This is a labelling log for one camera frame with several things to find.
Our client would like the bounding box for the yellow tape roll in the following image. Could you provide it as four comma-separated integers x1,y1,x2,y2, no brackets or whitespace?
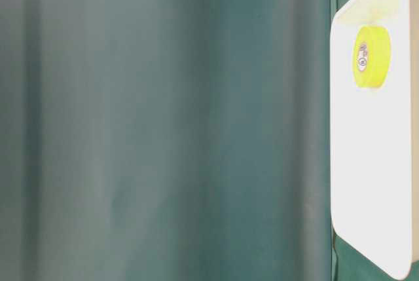
352,26,391,88

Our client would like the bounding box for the white plastic tray case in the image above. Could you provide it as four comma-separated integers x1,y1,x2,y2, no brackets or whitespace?
330,0,418,280

